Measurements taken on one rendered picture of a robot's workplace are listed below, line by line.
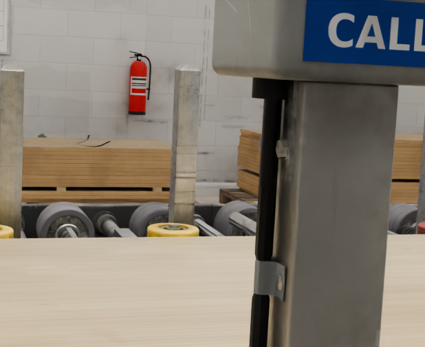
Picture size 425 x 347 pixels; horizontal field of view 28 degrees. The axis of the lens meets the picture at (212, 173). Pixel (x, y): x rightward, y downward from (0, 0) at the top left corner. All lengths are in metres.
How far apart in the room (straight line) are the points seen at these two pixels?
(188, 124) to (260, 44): 1.13
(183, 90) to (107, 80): 6.14
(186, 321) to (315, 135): 0.60
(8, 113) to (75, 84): 6.14
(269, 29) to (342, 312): 0.10
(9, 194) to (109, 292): 0.44
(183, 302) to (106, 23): 6.65
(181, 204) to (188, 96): 0.18
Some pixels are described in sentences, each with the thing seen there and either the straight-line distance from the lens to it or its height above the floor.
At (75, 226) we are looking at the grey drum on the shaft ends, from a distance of 1.78.
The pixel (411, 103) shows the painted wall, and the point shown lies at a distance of 8.55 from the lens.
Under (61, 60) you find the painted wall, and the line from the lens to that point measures 7.47.
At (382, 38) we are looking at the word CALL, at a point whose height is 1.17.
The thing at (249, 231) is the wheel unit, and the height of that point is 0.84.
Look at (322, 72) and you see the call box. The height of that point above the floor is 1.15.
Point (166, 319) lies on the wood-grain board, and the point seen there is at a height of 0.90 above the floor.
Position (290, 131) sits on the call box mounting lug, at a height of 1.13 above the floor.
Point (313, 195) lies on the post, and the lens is 0.29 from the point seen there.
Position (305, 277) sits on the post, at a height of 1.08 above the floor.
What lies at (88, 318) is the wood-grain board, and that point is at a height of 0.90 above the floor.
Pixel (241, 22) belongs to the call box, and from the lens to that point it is 0.30.
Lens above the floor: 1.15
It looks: 7 degrees down
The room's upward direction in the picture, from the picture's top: 3 degrees clockwise
